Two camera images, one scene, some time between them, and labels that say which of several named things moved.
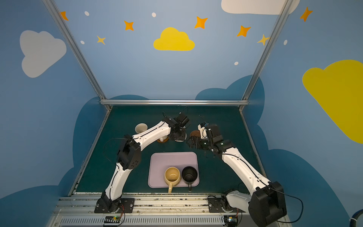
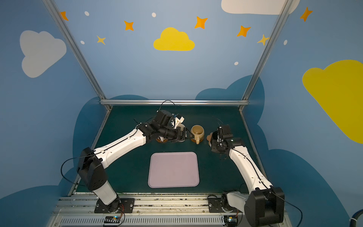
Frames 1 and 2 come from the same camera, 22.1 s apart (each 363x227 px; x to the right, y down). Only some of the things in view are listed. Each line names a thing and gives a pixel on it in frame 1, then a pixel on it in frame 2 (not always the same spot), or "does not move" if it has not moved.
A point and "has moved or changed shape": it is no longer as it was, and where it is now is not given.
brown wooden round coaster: x=195 y=133 has moved or changed shape
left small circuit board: x=112 y=219 does not move
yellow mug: x=172 y=176 has moved or changed shape
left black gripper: x=179 y=133 does not move
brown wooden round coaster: x=164 y=141 does not move
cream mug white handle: x=163 y=138 does not move
